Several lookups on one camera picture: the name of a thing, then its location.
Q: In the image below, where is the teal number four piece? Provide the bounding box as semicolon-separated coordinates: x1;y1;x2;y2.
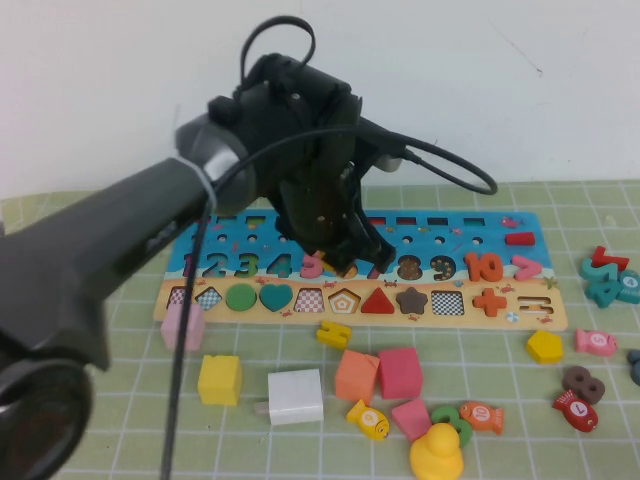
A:
585;277;626;309

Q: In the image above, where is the yellow cube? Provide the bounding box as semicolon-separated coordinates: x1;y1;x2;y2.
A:
197;354;244;407

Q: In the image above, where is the pink fish marked five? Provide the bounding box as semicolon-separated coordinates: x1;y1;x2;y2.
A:
573;328;619;358

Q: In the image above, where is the red fish marked seven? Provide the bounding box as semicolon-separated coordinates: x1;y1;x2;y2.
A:
551;389;600;434

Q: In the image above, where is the pink greater-than sign piece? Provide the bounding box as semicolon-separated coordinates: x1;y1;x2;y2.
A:
512;255;544;282

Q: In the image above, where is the orange fish marked ten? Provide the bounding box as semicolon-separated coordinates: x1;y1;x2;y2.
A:
458;401;505;436

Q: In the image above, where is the white charger block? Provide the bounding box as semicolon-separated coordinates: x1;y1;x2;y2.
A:
253;368;325;427

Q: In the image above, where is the black camera cable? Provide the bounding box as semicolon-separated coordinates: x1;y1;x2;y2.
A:
158;122;500;480

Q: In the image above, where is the orange cube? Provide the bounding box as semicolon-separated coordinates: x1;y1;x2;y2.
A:
333;349;381;405

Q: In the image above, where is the red number one piece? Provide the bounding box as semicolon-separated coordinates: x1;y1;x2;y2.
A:
591;245;630;272

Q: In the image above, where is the light pink cube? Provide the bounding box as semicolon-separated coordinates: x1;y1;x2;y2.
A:
159;302;207;353

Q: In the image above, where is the green circle piece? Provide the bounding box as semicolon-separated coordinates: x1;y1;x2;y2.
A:
224;282;259;312

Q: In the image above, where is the white zip tie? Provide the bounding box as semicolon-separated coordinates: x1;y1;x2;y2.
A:
174;154;220;207

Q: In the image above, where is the brown number eight piece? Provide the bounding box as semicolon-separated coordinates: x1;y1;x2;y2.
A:
561;365;606;406

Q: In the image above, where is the pink number five piece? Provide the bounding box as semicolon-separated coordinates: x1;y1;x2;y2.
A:
299;249;326;281

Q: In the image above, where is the brown star piece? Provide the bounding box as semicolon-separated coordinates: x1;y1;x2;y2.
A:
395;286;431;316

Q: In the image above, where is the green grid table mat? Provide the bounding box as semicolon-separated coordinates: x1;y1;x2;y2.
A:
0;179;640;480

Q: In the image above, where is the orange plus sign piece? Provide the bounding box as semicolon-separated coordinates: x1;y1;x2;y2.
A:
472;288;509;319

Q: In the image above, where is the red triangle piece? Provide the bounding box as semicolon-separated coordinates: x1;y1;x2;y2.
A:
359;287;397;315

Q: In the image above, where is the teal heart piece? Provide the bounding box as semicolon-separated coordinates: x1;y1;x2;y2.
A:
258;282;295;314

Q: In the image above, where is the pink block piece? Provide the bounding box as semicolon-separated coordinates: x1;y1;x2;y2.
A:
390;398;434;444

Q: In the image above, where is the yellow number six piece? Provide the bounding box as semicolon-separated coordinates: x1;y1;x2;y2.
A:
321;253;359;279

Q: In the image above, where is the teal curved number piece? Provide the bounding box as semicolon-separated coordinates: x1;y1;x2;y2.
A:
579;257;621;286

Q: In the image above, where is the orange number ten piece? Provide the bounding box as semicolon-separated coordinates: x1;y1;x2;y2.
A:
463;252;505;284

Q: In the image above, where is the yellow pentagon piece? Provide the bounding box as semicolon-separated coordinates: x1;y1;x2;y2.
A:
525;329;565;365

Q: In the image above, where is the green number three piece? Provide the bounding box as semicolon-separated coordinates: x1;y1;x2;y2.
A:
430;405;474;449

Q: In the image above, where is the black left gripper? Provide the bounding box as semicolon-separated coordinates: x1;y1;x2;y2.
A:
208;52;399;276

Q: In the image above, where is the yellow fish marked nine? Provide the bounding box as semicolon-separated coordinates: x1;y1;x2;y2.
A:
345;398;391;442

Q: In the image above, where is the teal fish marked four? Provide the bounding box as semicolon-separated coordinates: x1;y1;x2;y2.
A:
615;269;640;305

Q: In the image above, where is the yellow equals sign piece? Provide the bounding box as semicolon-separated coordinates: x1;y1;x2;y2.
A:
315;319;353;348

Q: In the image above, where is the black looped gripper cable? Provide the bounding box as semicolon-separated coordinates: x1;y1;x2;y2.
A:
239;16;317;96

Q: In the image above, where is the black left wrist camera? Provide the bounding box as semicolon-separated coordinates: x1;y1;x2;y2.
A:
349;117;409;174

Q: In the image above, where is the colourful wooden puzzle board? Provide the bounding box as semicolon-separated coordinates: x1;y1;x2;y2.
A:
152;209;569;331

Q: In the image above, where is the magenta red cube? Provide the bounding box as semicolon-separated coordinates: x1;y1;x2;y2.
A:
377;347;425;400

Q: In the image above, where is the yellow rubber duck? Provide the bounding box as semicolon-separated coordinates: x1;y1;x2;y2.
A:
408;422;465;480

